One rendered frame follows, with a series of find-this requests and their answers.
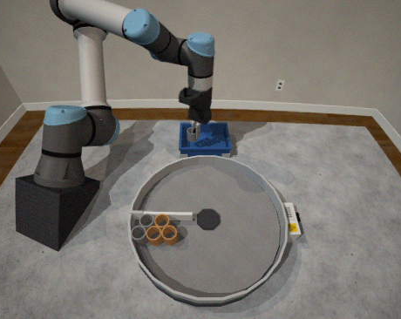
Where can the grey round turntable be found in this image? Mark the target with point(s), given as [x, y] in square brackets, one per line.
[231, 242]

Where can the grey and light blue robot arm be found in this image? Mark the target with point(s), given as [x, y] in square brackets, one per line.
[68, 127]

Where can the blue square crate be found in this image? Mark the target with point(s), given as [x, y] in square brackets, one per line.
[214, 140]

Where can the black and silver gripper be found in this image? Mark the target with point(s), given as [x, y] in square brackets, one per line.
[200, 98]

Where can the grey metal bushing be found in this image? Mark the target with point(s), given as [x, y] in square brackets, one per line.
[190, 135]
[136, 230]
[144, 218]

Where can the bronze bushing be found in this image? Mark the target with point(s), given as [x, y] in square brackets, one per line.
[152, 230]
[159, 218]
[169, 229]

